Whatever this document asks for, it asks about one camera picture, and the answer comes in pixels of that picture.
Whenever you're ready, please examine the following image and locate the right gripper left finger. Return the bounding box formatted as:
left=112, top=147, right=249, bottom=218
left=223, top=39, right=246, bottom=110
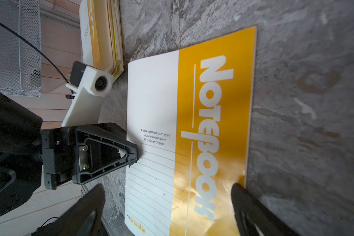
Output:
left=32, top=184, right=105, bottom=236

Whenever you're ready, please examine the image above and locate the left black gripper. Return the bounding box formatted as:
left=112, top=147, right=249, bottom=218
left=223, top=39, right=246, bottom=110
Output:
left=40, top=123, right=139, bottom=190

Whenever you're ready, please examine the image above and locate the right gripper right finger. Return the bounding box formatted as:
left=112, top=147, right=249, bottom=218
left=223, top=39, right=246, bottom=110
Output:
left=231, top=183, right=298, bottom=236

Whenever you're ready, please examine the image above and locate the cream notebook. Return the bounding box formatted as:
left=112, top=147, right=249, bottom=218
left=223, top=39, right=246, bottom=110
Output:
left=124, top=26, right=257, bottom=236

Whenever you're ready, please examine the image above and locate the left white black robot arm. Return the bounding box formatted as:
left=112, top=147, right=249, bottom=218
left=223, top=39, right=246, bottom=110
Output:
left=0, top=93, right=139, bottom=217

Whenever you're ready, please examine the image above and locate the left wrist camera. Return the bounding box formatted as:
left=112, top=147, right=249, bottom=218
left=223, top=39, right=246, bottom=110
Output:
left=62, top=61, right=114, bottom=127

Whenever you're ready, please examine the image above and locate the white wire shelf rack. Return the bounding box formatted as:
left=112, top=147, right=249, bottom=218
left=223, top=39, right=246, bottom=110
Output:
left=0, top=1, right=42, bottom=97

